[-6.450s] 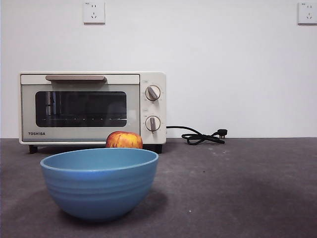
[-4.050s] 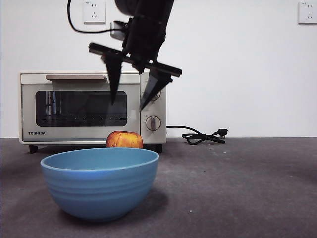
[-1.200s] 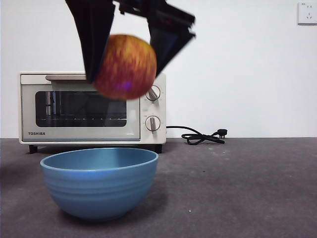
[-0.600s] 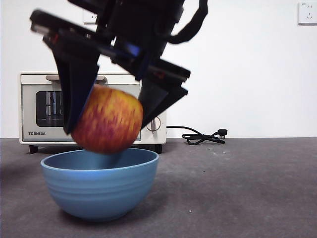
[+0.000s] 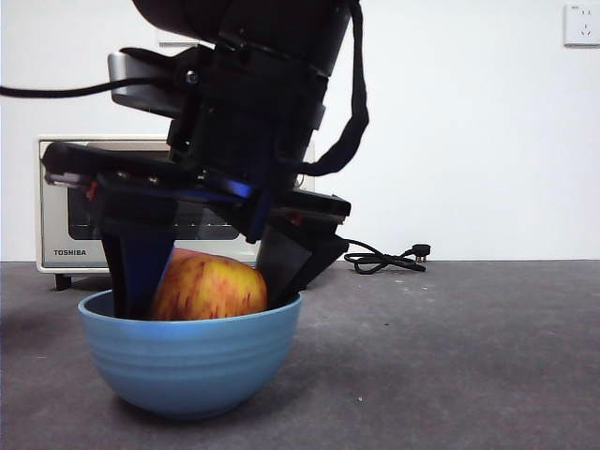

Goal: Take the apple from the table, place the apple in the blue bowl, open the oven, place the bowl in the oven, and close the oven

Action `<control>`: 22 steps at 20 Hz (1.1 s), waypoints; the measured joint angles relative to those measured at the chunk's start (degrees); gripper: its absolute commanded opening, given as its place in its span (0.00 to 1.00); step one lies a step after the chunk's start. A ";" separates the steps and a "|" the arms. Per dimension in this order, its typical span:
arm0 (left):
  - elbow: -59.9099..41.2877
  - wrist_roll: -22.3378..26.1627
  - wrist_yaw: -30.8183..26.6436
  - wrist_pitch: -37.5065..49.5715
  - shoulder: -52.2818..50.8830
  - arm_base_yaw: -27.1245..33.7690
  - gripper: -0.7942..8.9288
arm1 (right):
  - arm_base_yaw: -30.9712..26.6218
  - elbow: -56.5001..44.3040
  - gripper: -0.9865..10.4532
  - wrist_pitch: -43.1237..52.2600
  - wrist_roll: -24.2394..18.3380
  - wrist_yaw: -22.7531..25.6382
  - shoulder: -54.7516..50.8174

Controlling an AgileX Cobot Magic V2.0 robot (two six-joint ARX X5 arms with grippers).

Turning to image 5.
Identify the blue ribbed bowl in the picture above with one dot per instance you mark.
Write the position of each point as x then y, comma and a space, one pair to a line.
187, 365

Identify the cream Toshiba toaster oven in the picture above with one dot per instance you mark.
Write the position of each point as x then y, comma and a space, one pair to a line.
63, 281

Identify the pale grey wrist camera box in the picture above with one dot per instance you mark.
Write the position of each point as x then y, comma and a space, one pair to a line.
136, 100

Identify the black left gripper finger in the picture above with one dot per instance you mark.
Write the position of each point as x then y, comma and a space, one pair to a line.
133, 244
295, 253

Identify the red yellow apple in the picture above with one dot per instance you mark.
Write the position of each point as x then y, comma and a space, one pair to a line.
211, 290

